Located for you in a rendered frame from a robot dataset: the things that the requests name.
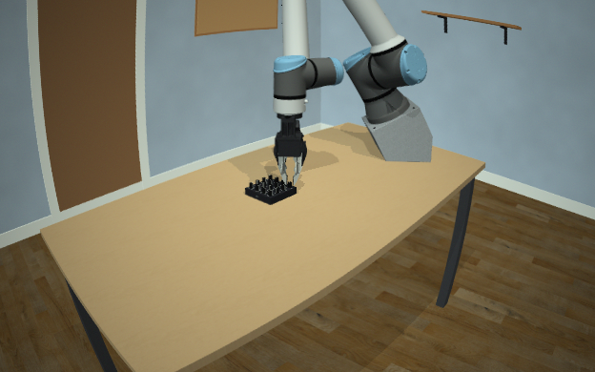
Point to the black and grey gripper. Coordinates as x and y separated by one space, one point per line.
289 146

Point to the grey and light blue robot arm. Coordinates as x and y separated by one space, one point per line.
396 65

